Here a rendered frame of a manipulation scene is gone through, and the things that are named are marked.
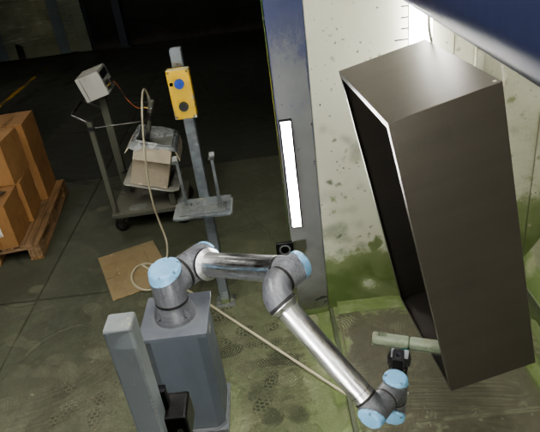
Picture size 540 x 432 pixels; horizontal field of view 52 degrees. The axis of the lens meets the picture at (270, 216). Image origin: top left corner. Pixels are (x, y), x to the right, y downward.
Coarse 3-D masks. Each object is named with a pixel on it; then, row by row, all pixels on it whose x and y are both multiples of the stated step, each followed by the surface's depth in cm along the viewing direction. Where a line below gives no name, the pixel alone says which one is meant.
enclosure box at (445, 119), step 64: (384, 64) 203; (448, 64) 183; (384, 128) 228; (448, 128) 165; (384, 192) 242; (448, 192) 176; (512, 192) 179; (448, 256) 188; (512, 256) 192; (448, 320) 202; (512, 320) 207; (448, 384) 221
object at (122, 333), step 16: (112, 320) 96; (128, 320) 96; (112, 336) 94; (128, 336) 94; (112, 352) 96; (128, 352) 96; (144, 352) 100; (128, 368) 98; (144, 368) 99; (128, 384) 100; (144, 384) 100; (128, 400) 102; (144, 400) 102; (160, 400) 107; (144, 416) 104; (160, 416) 106
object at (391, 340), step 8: (376, 336) 235; (384, 336) 234; (392, 336) 234; (400, 336) 234; (376, 344) 236; (384, 344) 234; (392, 344) 233; (400, 344) 232; (408, 344) 231; (416, 344) 230; (424, 344) 229; (432, 344) 228; (432, 352) 230; (440, 352) 228
